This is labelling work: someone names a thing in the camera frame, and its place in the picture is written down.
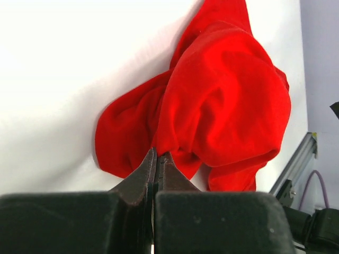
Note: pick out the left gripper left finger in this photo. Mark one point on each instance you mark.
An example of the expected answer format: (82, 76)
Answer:
(138, 186)

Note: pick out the red t shirt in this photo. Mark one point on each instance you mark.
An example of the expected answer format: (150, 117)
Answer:
(222, 103)

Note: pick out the aluminium extrusion rail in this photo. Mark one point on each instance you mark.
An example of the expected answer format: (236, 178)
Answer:
(285, 189)

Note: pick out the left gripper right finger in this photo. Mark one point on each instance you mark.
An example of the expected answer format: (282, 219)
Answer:
(169, 177)

